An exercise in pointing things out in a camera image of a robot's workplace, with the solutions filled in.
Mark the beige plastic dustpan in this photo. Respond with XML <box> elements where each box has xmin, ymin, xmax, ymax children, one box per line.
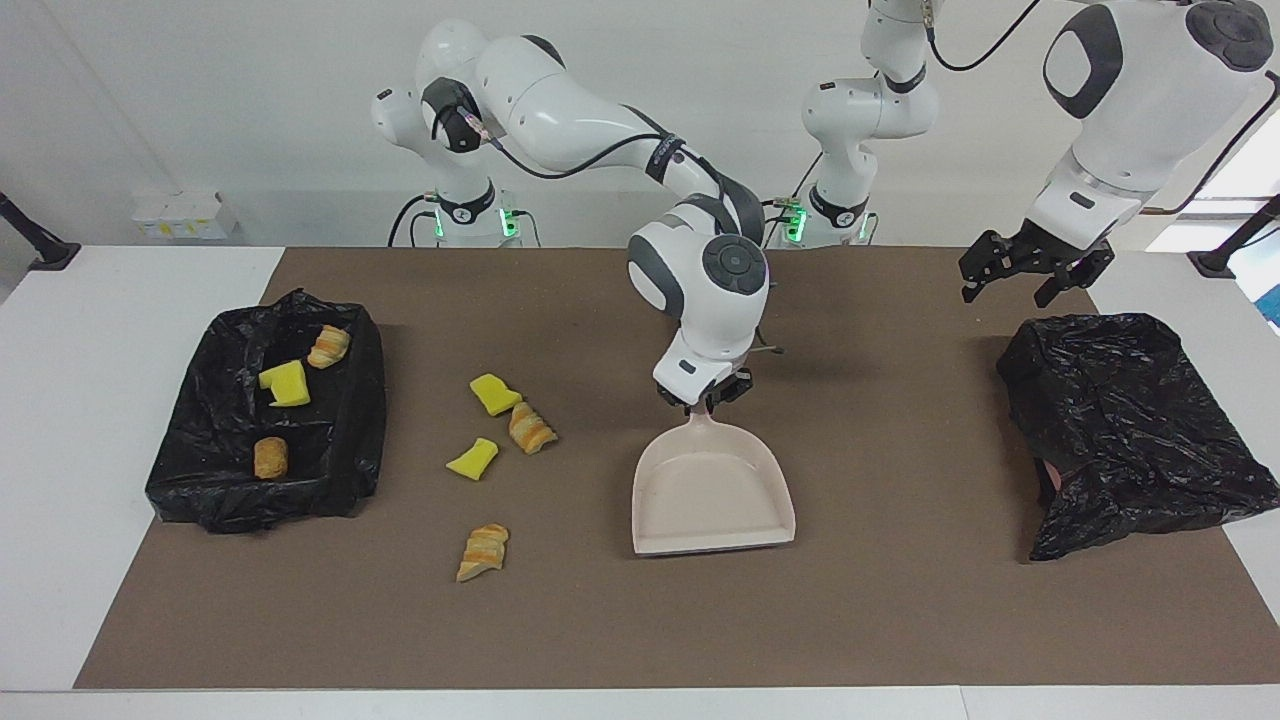
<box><xmin>631</xmin><ymin>408</ymin><xmax>798</xmax><ymax>557</ymax></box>

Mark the black stand pole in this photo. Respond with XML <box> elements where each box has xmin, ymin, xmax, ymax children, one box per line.
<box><xmin>0</xmin><ymin>192</ymin><xmax>81</xmax><ymax>273</ymax></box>
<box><xmin>1187</xmin><ymin>193</ymin><xmax>1280</xmax><ymax>279</ymax></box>

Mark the yellow sponge piece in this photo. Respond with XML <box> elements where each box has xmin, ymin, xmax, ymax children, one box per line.
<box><xmin>469</xmin><ymin>373</ymin><xmax>523</xmax><ymax>417</ymax></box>
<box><xmin>445</xmin><ymin>437</ymin><xmax>500</xmax><ymax>483</ymax></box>
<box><xmin>258</xmin><ymin>360</ymin><xmax>312</xmax><ymax>409</ymax></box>

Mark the pale flaky pastry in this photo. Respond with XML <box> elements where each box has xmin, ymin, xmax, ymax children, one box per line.
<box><xmin>307</xmin><ymin>324</ymin><xmax>352</xmax><ymax>370</ymax></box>

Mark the brown table mat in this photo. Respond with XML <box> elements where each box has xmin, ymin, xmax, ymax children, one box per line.
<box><xmin>73</xmin><ymin>247</ymin><xmax>1280</xmax><ymax>691</ymax></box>

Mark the striped croissant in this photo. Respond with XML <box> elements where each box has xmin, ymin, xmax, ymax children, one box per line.
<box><xmin>507</xmin><ymin>401</ymin><xmax>559</xmax><ymax>456</ymax></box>
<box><xmin>456</xmin><ymin>523</ymin><xmax>510</xmax><ymax>584</ymax></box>

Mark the black bag-lined trash bin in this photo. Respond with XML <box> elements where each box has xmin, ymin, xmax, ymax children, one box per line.
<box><xmin>996</xmin><ymin>313</ymin><xmax>1280</xmax><ymax>563</ymax></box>
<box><xmin>145</xmin><ymin>288</ymin><xmax>388</xmax><ymax>536</ymax></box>

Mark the black base cable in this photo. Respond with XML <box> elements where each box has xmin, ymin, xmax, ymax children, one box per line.
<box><xmin>388</xmin><ymin>193</ymin><xmax>443</xmax><ymax>248</ymax></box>

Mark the white power strip box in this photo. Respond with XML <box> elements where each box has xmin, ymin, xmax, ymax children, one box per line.
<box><xmin>132</xmin><ymin>190</ymin><xmax>241</xmax><ymax>241</ymax></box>

